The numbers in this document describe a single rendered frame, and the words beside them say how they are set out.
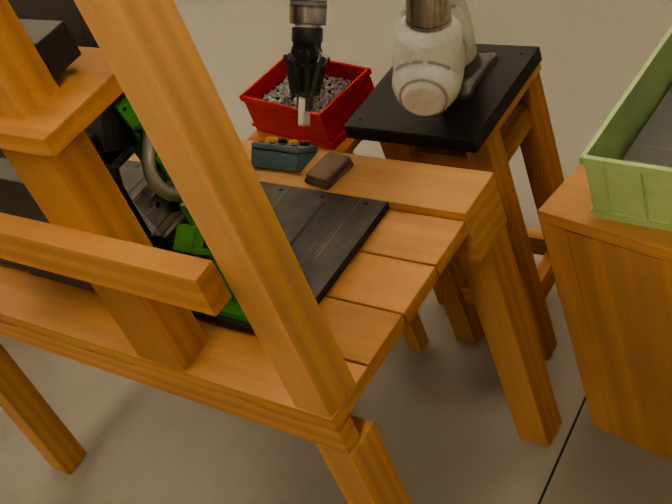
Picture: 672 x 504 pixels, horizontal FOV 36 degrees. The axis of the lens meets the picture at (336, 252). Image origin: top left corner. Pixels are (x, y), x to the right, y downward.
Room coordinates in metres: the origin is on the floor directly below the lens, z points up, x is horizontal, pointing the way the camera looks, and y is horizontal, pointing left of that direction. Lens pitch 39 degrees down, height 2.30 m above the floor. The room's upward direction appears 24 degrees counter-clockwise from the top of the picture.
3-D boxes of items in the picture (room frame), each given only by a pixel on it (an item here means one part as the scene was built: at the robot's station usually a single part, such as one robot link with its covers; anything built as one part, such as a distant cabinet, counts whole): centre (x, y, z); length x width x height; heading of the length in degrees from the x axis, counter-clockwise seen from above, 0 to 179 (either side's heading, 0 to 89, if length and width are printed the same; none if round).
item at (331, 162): (2.02, -0.06, 0.91); 0.10 x 0.08 x 0.03; 122
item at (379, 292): (2.10, 0.37, 0.44); 1.49 x 0.70 x 0.88; 42
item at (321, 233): (2.10, 0.37, 0.89); 1.10 x 0.42 x 0.02; 42
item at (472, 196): (2.29, 0.16, 0.82); 1.50 x 0.14 x 0.15; 42
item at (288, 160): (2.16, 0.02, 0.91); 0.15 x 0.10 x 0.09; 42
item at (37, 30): (1.74, 0.34, 1.59); 0.15 x 0.07 x 0.07; 42
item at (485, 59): (2.23, -0.44, 0.92); 0.22 x 0.18 x 0.06; 43
